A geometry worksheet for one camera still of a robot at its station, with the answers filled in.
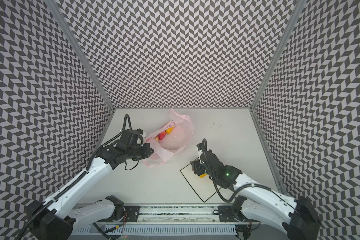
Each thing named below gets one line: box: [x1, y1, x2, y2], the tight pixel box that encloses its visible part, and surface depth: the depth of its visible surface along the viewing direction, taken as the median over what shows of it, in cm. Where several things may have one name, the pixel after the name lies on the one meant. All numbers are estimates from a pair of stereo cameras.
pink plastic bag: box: [143, 108, 194, 167], surface depth 83 cm
